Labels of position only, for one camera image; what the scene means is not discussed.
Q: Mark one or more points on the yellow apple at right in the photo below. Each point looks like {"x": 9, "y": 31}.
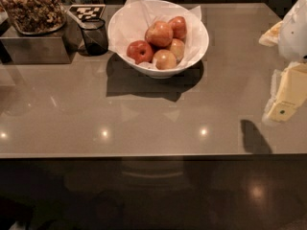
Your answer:
{"x": 177, "y": 47}

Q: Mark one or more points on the yellow-red front apple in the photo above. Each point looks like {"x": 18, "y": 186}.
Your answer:
{"x": 164, "y": 60}

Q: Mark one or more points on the black mesh cup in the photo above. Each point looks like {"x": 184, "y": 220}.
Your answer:
{"x": 94, "y": 36}

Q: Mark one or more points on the red apple at left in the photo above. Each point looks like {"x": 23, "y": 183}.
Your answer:
{"x": 140, "y": 51}

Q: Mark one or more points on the grey metal box stand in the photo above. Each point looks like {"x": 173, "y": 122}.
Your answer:
{"x": 55, "y": 48}

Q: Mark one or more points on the white paper bowl liner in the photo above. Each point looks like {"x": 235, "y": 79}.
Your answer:
{"x": 137, "y": 15}

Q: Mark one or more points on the glass container of granola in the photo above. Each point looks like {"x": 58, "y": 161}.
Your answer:
{"x": 35, "y": 17}

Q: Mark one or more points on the black white fiducial marker card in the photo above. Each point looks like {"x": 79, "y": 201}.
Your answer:
{"x": 86, "y": 12}

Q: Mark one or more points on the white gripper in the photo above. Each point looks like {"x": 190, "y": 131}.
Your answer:
{"x": 294, "y": 38}

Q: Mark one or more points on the top left red-yellow apple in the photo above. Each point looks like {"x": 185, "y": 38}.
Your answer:
{"x": 159, "y": 34}

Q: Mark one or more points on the white ceramic bowl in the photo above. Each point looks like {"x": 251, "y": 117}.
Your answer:
{"x": 128, "y": 23}

